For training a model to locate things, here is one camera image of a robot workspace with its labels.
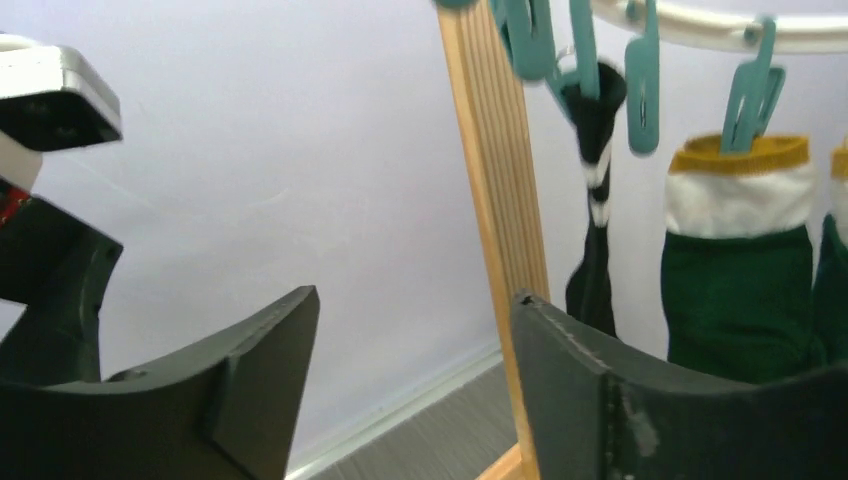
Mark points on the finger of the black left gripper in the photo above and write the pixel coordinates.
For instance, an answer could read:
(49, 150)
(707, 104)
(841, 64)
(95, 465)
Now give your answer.
(58, 267)

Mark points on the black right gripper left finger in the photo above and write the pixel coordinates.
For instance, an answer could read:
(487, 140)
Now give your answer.
(224, 407)

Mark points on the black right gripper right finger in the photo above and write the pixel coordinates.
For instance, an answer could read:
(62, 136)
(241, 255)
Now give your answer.
(600, 409)

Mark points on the green dotted sock front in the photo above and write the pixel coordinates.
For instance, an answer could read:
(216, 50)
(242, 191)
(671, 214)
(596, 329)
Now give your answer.
(737, 262)

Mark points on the green dotted sock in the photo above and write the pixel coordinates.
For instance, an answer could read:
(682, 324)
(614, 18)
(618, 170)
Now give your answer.
(830, 286)
(737, 262)

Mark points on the wooden hanger stand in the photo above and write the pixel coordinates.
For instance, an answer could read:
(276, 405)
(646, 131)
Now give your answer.
(491, 112)

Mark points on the white round clip hanger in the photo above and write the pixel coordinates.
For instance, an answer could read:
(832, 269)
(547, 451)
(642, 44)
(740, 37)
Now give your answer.
(704, 29)

